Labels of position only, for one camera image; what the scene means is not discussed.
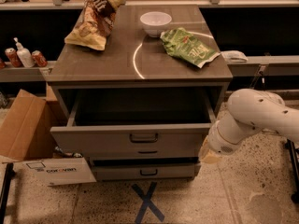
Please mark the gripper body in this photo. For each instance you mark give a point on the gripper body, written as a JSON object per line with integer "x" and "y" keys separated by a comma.
{"x": 220, "y": 142}

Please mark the grey top drawer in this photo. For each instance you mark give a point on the grey top drawer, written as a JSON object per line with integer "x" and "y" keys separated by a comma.
{"x": 112, "y": 120}

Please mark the grey drawer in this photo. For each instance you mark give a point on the grey drawer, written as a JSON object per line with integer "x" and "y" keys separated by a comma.
{"x": 141, "y": 154}
{"x": 112, "y": 120}
{"x": 159, "y": 171}

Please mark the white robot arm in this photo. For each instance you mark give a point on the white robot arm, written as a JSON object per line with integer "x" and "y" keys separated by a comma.
{"x": 248, "y": 112}

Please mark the grey drawer cabinet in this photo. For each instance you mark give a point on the grey drawer cabinet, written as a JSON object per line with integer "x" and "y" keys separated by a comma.
{"x": 132, "y": 60}

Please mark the grey bottom drawer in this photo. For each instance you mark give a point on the grey bottom drawer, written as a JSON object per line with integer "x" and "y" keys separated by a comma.
{"x": 159, "y": 171}

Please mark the grey middle drawer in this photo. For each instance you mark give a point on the grey middle drawer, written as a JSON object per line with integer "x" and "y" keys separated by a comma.
{"x": 141, "y": 154}

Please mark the black stand right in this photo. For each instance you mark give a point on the black stand right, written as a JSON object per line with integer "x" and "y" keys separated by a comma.
{"x": 293, "y": 151}

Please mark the black stand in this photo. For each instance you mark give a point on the black stand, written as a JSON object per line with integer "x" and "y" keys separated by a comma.
{"x": 293, "y": 151}
{"x": 9, "y": 173}

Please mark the white folded cloth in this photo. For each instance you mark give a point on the white folded cloth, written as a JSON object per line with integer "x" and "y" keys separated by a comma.
{"x": 234, "y": 56}

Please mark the green chip bag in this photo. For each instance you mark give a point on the green chip bag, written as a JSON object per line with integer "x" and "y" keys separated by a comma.
{"x": 179, "y": 43}

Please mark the white bowl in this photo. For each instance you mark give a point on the white bowl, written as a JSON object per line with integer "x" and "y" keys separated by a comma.
{"x": 155, "y": 22}

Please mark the white printed cardboard flap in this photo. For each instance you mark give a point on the white printed cardboard flap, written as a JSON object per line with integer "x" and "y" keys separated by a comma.
{"x": 63, "y": 171}

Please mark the brown yellow chip bag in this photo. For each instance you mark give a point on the brown yellow chip bag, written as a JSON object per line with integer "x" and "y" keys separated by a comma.
{"x": 95, "y": 24}

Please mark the brown cardboard box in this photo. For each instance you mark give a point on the brown cardboard box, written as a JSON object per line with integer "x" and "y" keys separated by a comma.
{"x": 25, "y": 132}

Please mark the red soda can right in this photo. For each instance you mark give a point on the red soda can right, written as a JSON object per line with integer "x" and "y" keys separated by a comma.
{"x": 39, "y": 58}

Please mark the red soda can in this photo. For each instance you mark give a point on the red soda can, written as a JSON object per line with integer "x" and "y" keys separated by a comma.
{"x": 13, "y": 57}
{"x": 39, "y": 58}

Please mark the black stand left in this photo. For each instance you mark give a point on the black stand left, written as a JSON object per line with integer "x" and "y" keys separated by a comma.
{"x": 9, "y": 173}

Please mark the white pump bottle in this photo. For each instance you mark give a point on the white pump bottle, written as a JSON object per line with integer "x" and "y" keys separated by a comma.
{"x": 24, "y": 54}

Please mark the red soda can left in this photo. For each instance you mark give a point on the red soda can left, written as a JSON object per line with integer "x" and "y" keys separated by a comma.
{"x": 13, "y": 57}

